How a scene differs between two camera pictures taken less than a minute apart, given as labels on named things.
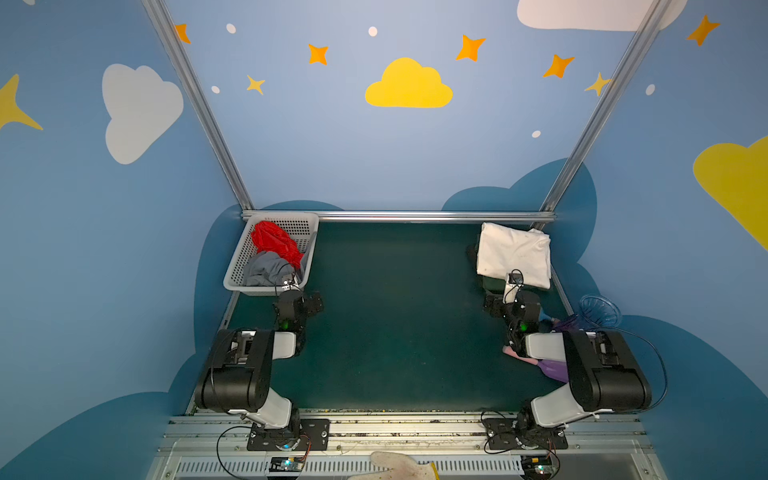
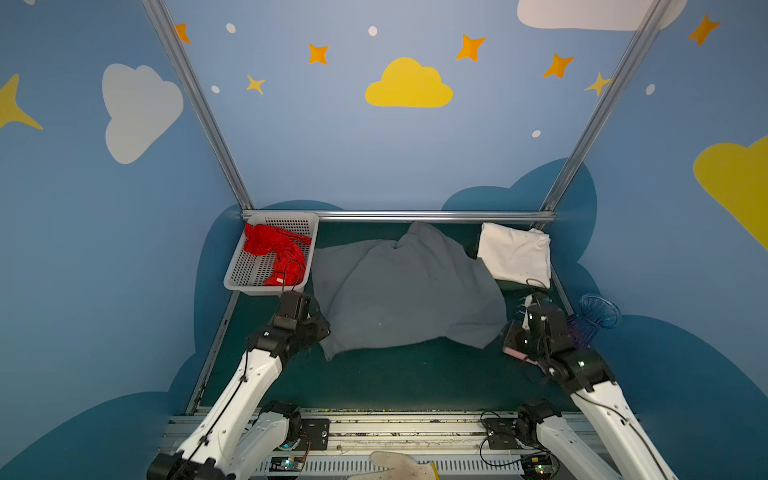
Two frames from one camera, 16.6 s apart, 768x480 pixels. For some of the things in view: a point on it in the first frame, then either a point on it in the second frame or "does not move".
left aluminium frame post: [198, 99] does not move
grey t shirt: [266, 268] -> [421, 285]
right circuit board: [536, 465] does not move
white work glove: [399, 467] does not move
